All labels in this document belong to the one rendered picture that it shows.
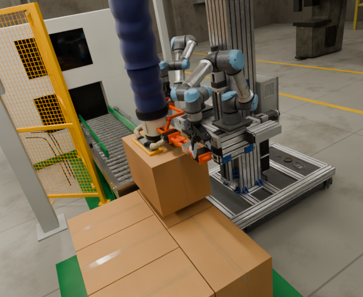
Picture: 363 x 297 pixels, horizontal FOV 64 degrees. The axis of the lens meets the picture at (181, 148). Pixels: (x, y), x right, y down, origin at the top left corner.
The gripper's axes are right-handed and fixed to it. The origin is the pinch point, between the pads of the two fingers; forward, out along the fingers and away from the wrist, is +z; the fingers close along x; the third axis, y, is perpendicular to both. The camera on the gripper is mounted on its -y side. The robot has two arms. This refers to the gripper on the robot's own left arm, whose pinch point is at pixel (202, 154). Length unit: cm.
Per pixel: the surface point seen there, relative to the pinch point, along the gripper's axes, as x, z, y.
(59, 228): 93, 116, 163
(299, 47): -596, 95, 445
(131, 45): 7, -56, 51
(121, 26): 9, -67, 54
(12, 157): 103, 25, 165
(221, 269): 11, 63, -20
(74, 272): 91, 117, 93
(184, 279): 31, 63, -13
